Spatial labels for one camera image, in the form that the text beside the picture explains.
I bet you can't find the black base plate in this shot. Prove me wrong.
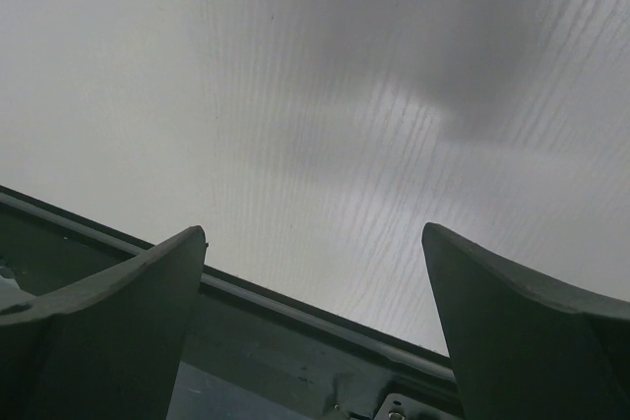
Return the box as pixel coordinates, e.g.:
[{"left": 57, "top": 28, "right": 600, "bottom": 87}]
[{"left": 1, "top": 188, "right": 463, "bottom": 419}]

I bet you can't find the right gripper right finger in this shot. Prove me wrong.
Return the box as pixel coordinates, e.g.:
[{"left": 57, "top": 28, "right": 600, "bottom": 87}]
[{"left": 422, "top": 223, "right": 629, "bottom": 419}]

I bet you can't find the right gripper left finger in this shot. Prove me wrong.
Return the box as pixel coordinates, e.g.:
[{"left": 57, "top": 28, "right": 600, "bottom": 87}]
[{"left": 1, "top": 226, "right": 206, "bottom": 419}]

